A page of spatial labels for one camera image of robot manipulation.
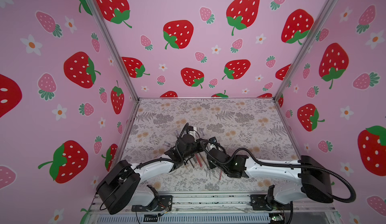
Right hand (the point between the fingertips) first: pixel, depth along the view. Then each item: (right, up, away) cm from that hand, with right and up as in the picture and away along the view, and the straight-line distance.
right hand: (206, 157), depth 80 cm
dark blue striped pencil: (-9, -6, +8) cm, 13 cm away
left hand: (+2, +8, +2) cm, 9 cm away
